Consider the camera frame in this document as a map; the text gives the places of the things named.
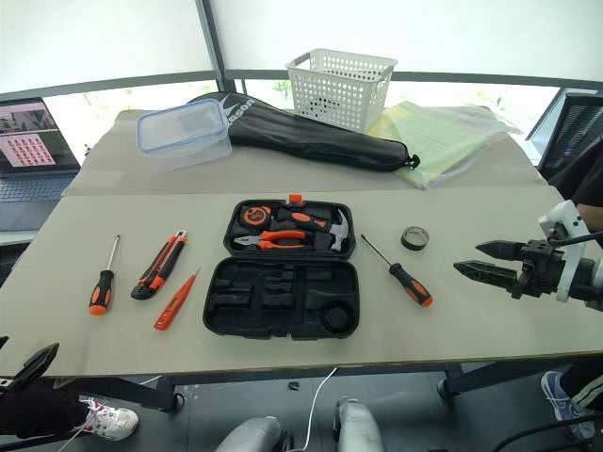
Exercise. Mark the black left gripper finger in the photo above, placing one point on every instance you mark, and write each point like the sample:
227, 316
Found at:
3, 341
35, 369

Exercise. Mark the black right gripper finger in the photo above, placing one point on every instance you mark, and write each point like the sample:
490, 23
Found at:
504, 249
490, 273

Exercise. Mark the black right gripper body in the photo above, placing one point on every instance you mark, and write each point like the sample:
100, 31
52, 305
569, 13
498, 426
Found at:
539, 270

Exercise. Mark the screwdriver with dark shaft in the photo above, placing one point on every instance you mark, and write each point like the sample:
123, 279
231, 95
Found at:
410, 282

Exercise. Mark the black electrical tape roll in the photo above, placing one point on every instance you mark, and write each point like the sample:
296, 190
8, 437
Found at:
409, 241

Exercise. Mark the screwdriver with silver shaft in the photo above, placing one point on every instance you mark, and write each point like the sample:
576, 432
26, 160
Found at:
101, 292

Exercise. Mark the orange voltage tester pen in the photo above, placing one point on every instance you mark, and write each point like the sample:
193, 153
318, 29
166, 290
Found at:
172, 306

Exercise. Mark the orange black utility knife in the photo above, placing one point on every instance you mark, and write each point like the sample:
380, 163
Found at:
158, 270

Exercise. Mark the black tool case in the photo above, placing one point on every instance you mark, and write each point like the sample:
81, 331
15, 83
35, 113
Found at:
282, 301

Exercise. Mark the person's bare forearm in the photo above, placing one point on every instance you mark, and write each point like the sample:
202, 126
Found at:
592, 219

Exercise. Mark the person's black trouser leg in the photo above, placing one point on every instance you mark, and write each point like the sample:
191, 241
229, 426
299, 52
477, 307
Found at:
42, 414

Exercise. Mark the white sneaker with red laces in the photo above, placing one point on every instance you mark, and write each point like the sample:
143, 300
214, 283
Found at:
113, 421

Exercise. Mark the person in black shirt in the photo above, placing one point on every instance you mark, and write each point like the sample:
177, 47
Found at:
581, 179

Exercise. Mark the black trouser leg white stripes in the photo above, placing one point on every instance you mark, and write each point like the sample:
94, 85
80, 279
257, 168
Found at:
586, 388

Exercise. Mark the yellow-green plastic folders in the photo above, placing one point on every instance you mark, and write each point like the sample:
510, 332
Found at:
433, 141

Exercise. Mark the white blue sneaker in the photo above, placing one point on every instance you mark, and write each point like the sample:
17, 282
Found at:
560, 405

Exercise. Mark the black mesh office chair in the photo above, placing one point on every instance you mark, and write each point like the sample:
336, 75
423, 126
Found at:
570, 127

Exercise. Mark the grey laptop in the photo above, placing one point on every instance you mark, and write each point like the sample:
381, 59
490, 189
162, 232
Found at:
33, 179

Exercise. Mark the silver rounded robot shell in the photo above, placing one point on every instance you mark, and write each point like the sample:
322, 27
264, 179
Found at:
358, 428
254, 435

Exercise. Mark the white perforated plastic basket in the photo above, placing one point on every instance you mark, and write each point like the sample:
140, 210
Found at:
339, 99

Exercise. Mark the small black floor object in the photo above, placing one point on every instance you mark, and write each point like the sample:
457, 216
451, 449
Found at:
294, 386

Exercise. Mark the black racket bag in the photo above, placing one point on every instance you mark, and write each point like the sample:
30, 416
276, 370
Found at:
306, 136

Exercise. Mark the orange black tape measure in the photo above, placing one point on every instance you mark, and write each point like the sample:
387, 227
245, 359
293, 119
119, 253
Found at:
255, 215

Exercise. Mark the clear container with blue lid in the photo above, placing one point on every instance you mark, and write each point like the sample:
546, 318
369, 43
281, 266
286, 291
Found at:
184, 136

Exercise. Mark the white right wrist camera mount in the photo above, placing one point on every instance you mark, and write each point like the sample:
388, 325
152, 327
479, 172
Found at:
565, 214

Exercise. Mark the black table leg frame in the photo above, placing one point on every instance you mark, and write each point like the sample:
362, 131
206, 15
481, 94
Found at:
494, 376
132, 393

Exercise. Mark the grey window frame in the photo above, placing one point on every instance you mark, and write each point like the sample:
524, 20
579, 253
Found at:
214, 42

